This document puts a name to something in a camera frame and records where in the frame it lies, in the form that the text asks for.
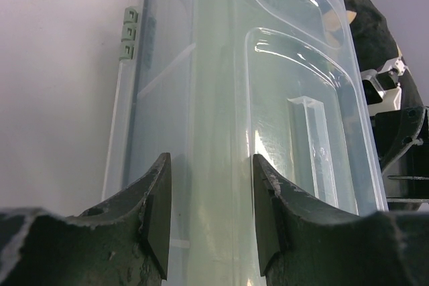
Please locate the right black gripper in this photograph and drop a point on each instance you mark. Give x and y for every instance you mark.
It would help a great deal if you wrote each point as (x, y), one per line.
(401, 139)

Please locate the green plastic tool box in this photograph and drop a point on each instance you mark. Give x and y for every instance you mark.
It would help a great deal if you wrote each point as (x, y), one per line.
(214, 82)

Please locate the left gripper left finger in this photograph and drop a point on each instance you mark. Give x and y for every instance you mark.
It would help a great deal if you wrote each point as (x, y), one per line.
(124, 240)

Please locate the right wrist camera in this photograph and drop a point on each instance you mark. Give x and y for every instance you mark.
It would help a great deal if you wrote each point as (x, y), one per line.
(382, 87)

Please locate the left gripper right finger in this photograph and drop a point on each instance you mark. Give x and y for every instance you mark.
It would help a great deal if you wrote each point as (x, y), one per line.
(302, 240)

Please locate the black floral blanket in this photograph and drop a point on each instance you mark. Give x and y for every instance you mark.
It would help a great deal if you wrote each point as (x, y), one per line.
(374, 45)

